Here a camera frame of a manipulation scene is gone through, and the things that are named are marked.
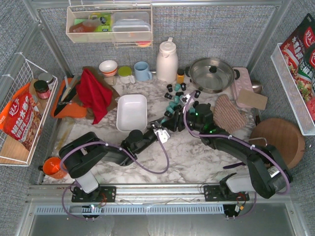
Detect pink striped cloth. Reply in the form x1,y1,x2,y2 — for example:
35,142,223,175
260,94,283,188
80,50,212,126
214,94,247,133

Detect white storage basket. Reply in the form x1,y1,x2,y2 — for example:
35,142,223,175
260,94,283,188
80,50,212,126
116,94,148,132

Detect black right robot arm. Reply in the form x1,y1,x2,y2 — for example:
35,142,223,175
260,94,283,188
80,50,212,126
183,104,292,199

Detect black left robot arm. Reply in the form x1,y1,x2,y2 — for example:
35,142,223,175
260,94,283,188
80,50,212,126
59,105,184,194

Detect black coffee capsule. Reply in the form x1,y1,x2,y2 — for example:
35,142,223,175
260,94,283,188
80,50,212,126
166,84,173,92
193,101,199,108
164,111,173,118
164,93,173,99
175,91,184,97
181,83,186,91

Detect black capsule number four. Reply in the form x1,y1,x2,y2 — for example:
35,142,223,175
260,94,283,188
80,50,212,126
194,90,201,98

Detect stainless steel pan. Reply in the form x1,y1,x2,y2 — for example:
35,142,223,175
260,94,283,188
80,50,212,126
185,58,240,94

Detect brown sponge pad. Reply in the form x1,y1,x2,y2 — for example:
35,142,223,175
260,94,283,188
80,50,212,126
237,89,268,110

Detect pink tray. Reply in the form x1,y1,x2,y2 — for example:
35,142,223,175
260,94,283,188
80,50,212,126
231,67,253,108

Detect white thermos jug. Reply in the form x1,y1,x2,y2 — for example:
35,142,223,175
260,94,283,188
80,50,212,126
156,37,178,84

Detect blue mug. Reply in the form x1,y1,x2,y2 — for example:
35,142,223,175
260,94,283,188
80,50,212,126
134,61,153,82

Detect green lid cup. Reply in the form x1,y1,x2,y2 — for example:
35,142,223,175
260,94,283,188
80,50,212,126
118,66,135,84

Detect red cloth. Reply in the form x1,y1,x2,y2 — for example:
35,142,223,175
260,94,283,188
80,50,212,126
75,66,119,125

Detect white orange bowl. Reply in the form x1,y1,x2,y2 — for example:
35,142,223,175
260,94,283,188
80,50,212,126
98,60,118,77

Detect round wooden cutting board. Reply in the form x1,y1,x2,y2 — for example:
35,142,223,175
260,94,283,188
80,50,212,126
250,118,305,169

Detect orange tray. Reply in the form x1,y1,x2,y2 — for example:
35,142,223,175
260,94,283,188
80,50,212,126
50,77,87,119

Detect clear plastic container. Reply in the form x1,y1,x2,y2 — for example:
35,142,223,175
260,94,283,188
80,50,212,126
112,11,151,42

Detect red seasoning packets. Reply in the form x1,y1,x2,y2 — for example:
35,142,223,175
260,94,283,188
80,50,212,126
280,13,315,120

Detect orange cup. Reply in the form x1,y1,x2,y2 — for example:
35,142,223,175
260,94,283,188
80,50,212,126
42,157,67,179

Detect dark lid jar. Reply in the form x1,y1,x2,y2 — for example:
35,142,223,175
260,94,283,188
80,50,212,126
33,80,51,100

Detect red snack bag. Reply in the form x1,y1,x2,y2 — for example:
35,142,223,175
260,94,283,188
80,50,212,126
0,83,41,150

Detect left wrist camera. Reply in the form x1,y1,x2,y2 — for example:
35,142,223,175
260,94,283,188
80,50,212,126
154,129,170,144

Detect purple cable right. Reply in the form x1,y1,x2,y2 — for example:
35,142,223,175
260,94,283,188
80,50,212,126
184,90,291,195

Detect white wall shelf basket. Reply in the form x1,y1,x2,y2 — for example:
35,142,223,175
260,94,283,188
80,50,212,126
66,4,153,47

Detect white wire basket right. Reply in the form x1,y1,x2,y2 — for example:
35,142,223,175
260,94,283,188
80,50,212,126
270,43,315,136

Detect white wire basket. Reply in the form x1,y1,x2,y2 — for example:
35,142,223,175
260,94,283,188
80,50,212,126
270,43,315,136
0,53,58,166

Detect white wire basket left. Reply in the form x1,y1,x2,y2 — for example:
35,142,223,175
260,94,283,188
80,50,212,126
0,53,58,166

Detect metal rail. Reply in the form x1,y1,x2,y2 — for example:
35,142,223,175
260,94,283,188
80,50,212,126
26,183,296,205

